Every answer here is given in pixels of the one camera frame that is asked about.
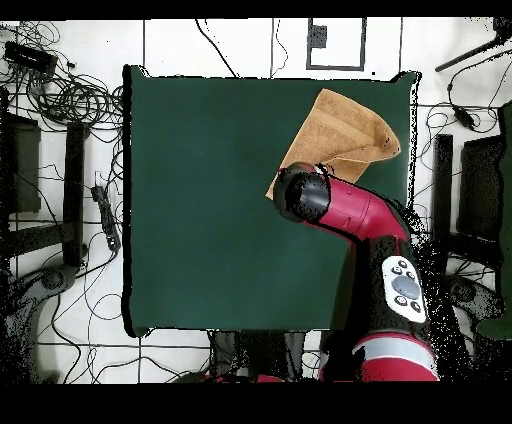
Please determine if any black rectangular box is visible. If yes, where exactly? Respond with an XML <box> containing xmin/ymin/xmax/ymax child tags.
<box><xmin>3</xmin><ymin>40</ymin><xmax>59</xmax><ymax>75</ymax></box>

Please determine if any grey square floor frame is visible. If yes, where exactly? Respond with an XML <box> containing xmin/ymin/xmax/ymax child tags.
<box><xmin>306</xmin><ymin>17</ymin><xmax>367</xmax><ymax>72</ymax></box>

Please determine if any dark flat panel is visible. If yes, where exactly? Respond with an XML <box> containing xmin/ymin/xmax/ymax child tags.
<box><xmin>7</xmin><ymin>113</ymin><xmax>42</xmax><ymax>214</ymax></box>
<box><xmin>456</xmin><ymin>135</ymin><xmax>506</xmax><ymax>241</ymax></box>

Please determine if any black power strip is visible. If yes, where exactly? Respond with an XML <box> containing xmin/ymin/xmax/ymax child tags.
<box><xmin>90</xmin><ymin>184</ymin><xmax>122</xmax><ymax>252</ymax></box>

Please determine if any black upright post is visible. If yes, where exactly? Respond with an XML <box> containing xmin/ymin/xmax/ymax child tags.
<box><xmin>62</xmin><ymin>121</ymin><xmax>87</xmax><ymax>267</ymax></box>
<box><xmin>429</xmin><ymin>133</ymin><xmax>455</xmax><ymax>275</ymax></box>

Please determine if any black rod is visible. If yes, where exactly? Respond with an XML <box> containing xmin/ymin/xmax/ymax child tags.
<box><xmin>434</xmin><ymin>33</ymin><xmax>512</xmax><ymax>73</ymax></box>

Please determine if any tan terry towel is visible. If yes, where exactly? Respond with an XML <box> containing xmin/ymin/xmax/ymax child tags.
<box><xmin>265</xmin><ymin>88</ymin><xmax>402</xmax><ymax>201</ymax></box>

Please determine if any black stand base foot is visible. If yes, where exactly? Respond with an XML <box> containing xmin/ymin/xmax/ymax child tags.
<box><xmin>447</xmin><ymin>273</ymin><xmax>505</xmax><ymax>321</ymax></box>
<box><xmin>0</xmin><ymin>263</ymin><xmax>78</xmax><ymax>383</ymax></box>

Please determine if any black power adapter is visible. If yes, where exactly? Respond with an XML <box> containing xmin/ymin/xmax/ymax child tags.
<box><xmin>453</xmin><ymin>106</ymin><xmax>477</xmax><ymax>131</ymax></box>

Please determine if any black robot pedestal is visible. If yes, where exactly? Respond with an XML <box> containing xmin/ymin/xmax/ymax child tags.
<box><xmin>209</xmin><ymin>329</ymin><xmax>307</xmax><ymax>383</ymax></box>

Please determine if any tangled black cable bundle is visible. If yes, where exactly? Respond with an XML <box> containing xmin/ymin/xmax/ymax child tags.
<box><xmin>23</xmin><ymin>71</ymin><xmax>125</xmax><ymax>131</ymax></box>

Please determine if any dark green table cloth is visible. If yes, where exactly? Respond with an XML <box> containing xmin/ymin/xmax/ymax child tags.
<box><xmin>121</xmin><ymin>63</ymin><xmax>421</xmax><ymax>339</ymax></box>

